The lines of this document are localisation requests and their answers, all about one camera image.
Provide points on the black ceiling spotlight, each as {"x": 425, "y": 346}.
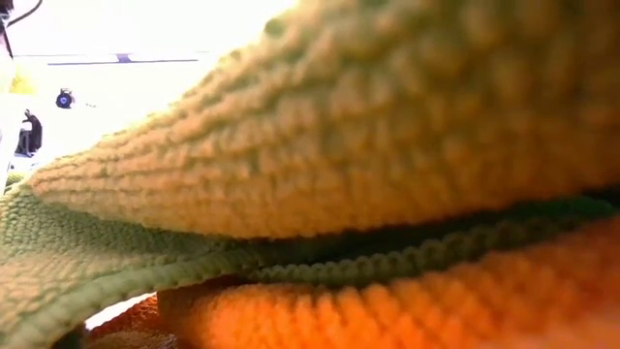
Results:
{"x": 64, "y": 99}

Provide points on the green microfiber towel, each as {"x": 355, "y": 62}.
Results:
{"x": 339, "y": 121}
{"x": 14, "y": 179}

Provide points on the long ceiling light bar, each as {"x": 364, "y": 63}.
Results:
{"x": 145, "y": 61}

